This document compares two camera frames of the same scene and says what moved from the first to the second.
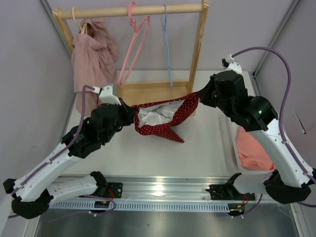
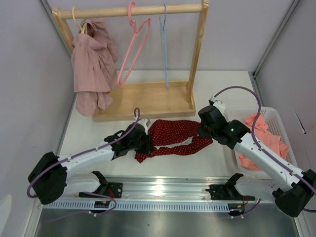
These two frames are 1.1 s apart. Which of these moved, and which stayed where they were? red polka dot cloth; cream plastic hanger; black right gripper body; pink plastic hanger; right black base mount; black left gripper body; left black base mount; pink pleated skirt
Moved: black left gripper body; black right gripper body; red polka dot cloth
Stayed: left black base mount; pink plastic hanger; pink pleated skirt; right black base mount; cream plastic hanger
